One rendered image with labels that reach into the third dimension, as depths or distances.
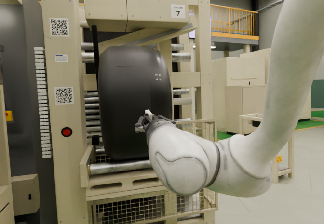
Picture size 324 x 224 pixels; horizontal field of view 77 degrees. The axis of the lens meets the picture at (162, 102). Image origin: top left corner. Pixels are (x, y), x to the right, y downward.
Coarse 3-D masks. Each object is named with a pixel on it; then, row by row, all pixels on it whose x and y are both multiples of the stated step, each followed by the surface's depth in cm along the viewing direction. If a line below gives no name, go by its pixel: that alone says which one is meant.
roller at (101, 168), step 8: (128, 160) 90; (136, 160) 91; (144, 160) 91; (96, 168) 86; (104, 168) 86; (112, 168) 87; (120, 168) 88; (128, 168) 89; (136, 168) 90; (144, 168) 91
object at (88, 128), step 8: (96, 96) 142; (88, 104) 129; (96, 104) 130; (88, 112) 130; (96, 112) 131; (88, 120) 142; (96, 120) 132; (88, 128) 129; (96, 128) 130; (88, 136) 131
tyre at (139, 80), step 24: (120, 48) 88; (144, 48) 90; (120, 72) 78; (144, 72) 80; (168, 72) 86; (120, 96) 75; (144, 96) 77; (168, 96) 81; (120, 120) 76; (120, 144) 80; (144, 144) 83
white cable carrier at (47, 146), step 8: (40, 48) 86; (40, 56) 86; (40, 64) 87; (40, 72) 87; (40, 80) 87; (40, 88) 88; (40, 96) 87; (40, 104) 87; (48, 104) 90; (40, 112) 88; (48, 112) 89; (40, 120) 88; (48, 120) 89; (40, 128) 88; (48, 128) 89; (48, 136) 89; (48, 144) 89; (48, 152) 89
